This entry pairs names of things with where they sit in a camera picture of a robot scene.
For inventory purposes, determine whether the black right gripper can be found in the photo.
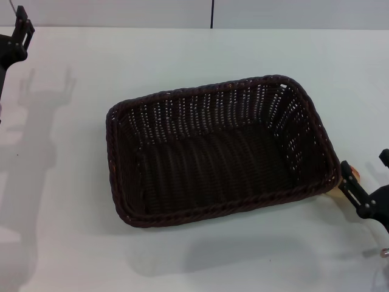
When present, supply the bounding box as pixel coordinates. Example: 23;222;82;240
339;148;389;233

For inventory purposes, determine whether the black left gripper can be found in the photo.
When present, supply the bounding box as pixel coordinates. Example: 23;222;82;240
0;5;36;104

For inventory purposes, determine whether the dark brown woven rectangular basket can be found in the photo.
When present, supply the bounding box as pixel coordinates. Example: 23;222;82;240
105;73;340;229

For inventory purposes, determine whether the beige bun with orange spot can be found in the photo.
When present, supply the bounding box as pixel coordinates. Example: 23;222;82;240
323;165;363;202

